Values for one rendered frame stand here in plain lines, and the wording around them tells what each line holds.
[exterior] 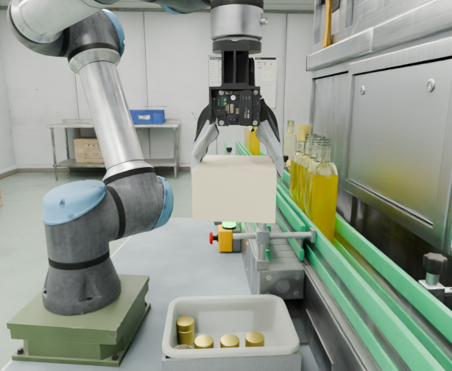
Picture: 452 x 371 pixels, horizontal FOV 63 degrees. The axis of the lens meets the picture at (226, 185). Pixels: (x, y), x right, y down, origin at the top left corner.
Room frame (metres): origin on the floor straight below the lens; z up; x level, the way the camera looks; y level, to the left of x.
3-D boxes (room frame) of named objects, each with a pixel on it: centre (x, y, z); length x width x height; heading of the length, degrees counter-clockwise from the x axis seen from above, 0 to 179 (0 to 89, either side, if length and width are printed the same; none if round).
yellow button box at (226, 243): (1.14, -0.01, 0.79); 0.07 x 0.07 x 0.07; 3
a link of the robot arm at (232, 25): (0.57, -0.02, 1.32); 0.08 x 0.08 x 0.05
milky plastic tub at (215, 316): (0.59, -0.01, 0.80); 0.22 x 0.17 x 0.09; 93
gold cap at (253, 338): (0.58, -0.05, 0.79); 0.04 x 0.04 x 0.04
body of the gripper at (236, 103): (0.56, -0.02, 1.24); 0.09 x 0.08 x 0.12; 175
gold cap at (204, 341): (0.57, 0.04, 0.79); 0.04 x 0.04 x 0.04
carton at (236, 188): (0.59, -0.02, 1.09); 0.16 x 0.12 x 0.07; 175
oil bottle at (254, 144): (2.02, -0.15, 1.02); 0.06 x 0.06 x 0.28; 3
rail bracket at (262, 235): (0.71, -0.10, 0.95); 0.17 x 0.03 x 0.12; 93
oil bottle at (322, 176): (0.82, -0.22, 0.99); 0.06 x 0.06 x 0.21; 4
